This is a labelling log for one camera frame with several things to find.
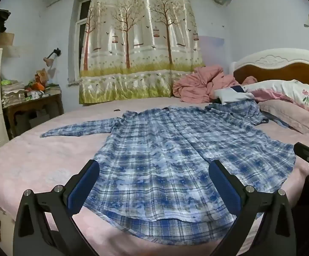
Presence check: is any blue-grey garment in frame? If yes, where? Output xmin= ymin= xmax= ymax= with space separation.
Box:
xmin=264 ymin=111 xmax=290 ymax=129

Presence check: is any tree print curtain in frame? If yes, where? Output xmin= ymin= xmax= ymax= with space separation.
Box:
xmin=78 ymin=0 xmax=205 ymax=104

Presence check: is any white framed window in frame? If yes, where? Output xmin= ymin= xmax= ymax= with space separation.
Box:
xmin=68 ymin=0 xmax=94 ymax=86

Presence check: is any brown wooden nightstand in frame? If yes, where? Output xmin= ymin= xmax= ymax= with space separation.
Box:
xmin=2 ymin=87 xmax=64 ymax=140

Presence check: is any blue plaid shirt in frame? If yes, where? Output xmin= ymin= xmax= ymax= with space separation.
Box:
xmin=40 ymin=102 xmax=296 ymax=246

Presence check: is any black desk lamp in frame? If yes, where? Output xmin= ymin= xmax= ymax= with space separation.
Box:
xmin=43 ymin=48 xmax=62 ymax=67

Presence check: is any dusty pink pillow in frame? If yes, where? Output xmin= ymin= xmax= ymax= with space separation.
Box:
xmin=258 ymin=100 xmax=309 ymax=135

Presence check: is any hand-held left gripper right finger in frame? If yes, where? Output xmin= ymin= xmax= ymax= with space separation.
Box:
xmin=208 ymin=160 xmax=297 ymax=256

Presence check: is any pink cloth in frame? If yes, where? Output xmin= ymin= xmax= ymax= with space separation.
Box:
xmin=250 ymin=89 xmax=304 ymax=105

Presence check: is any tan basket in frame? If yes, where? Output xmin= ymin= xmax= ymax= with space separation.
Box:
xmin=0 ymin=32 xmax=15 ymax=47

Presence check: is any white flower print pillow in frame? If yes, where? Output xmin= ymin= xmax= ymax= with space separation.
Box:
xmin=246 ymin=79 xmax=309 ymax=114

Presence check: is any pink checked quilt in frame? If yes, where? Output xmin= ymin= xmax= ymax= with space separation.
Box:
xmin=173 ymin=65 xmax=257 ymax=103

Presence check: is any brown printed box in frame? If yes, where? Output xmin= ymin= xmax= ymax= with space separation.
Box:
xmin=36 ymin=69 xmax=49 ymax=84

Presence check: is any pale purple wall sheet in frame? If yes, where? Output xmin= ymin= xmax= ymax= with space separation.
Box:
xmin=197 ymin=35 xmax=225 ymax=68

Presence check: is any stack of papers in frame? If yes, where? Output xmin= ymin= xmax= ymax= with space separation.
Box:
xmin=0 ymin=81 xmax=27 ymax=105

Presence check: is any white carved wooden headboard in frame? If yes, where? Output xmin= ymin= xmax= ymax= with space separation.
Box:
xmin=229 ymin=48 xmax=309 ymax=91

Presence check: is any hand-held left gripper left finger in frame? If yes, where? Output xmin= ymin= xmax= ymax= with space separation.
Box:
xmin=13 ymin=159 xmax=100 ymax=256

